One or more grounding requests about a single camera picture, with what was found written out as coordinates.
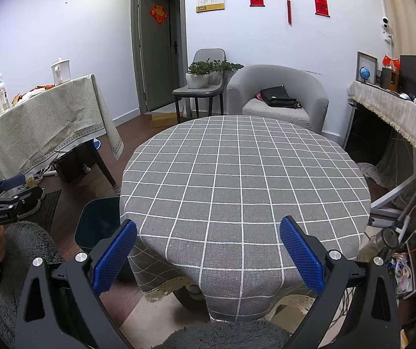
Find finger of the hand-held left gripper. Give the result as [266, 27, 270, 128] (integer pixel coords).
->
[0, 174, 27, 199]
[0, 187, 46, 211]

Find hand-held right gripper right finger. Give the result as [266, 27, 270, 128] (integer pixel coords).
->
[280, 215, 401, 349]

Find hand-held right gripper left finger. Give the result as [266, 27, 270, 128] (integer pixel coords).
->
[13, 219, 138, 349]

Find teal plastic bin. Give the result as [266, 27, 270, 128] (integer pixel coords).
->
[75, 197, 121, 251]

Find grey floor mat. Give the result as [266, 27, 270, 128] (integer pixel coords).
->
[19, 189, 62, 222]

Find dark brown box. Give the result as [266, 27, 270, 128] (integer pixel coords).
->
[56, 151, 91, 183]

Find beige patterned tablecloth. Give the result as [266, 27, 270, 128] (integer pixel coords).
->
[0, 74, 125, 190]

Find clear glass jar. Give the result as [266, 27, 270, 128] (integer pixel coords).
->
[361, 228, 399, 262]

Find dark wooden table leg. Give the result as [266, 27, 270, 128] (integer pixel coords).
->
[91, 145, 121, 195]

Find clear plastic bottle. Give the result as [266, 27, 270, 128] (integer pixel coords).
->
[0, 73, 10, 111]

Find grey checked tablecloth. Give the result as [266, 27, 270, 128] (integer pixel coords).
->
[119, 115, 372, 322]

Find pile of snack packets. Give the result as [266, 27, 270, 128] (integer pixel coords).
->
[12, 84, 55, 104]

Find beige fringed cloth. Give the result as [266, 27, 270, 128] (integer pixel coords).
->
[357, 162, 390, 190]

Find white lidded mug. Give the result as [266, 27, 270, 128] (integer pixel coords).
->
[51, 57, 71, 85]

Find flat cardboard box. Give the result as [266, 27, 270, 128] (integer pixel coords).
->
[152, 113, 177, 129]

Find black handbag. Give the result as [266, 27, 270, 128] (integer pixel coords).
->
[260, 85, 301, 109]

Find grey armchair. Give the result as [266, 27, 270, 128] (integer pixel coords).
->
[227, 65, 329, 133]

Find beige fringed table runner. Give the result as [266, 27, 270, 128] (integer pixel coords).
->
[348, 80, 416, 177]

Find grey door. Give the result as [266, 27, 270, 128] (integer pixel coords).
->
[131, 0, 189, 116]

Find green plant in white pot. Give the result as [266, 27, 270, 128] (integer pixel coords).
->
[208, 61, 244, 85]
[185, 62, 210, 89]

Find small wooden box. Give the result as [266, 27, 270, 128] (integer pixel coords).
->
[382, 67, 401, 90]

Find framed picture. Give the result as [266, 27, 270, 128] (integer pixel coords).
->
[356, 51, 378, 84]

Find small red flags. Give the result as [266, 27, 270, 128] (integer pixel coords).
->
[382, 54, 401, 70]

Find red diamond door decoration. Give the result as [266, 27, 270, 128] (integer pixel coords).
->
[149, 3, 169, 25]

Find grey dining chair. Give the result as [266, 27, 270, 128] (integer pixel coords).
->
[173, 48, 227, 120]

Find white desk frame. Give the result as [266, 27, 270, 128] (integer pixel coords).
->
[370, 167, 416, 222]

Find white security camera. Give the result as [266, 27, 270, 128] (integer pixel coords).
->
[381, 16, 394, 42]

